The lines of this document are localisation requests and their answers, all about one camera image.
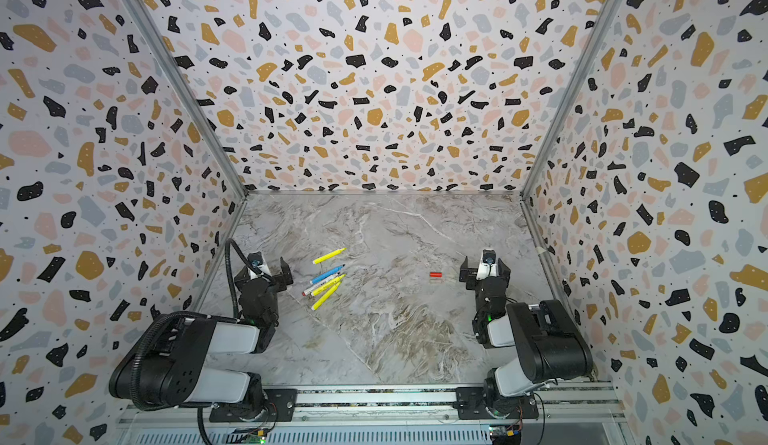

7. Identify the yellow highlighter pen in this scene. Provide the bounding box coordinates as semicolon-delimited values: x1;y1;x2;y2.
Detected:
312;282;341;311
311;274;345;296
312;247;346;265

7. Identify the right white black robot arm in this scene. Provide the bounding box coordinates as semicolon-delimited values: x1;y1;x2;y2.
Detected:
458;249;593;418

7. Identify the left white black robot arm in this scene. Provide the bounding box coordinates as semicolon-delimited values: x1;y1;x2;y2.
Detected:
108;253;294;422

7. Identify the red white pen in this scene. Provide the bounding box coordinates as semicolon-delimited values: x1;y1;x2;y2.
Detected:
302;280;327;296

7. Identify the blue pen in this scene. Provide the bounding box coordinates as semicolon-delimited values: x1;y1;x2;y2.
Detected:
310;265;345;285

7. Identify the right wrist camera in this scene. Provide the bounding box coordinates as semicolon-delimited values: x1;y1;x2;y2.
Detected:
476;249;497;280

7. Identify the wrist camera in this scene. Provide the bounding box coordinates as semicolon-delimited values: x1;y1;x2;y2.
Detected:
247;252;270;278
476;249;497;280

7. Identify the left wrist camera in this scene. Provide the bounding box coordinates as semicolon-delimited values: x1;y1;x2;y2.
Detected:
247;252;270;278

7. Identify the black corrugated cable conduit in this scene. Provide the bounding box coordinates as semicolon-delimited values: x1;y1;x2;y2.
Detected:
129;238;265;410

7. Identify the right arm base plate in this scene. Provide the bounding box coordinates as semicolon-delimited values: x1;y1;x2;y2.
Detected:
453;387;539;420

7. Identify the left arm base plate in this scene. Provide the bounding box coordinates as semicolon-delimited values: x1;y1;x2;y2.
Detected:
209;388;298;425

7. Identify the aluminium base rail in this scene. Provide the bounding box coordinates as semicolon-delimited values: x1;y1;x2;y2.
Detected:
116;381;634;444

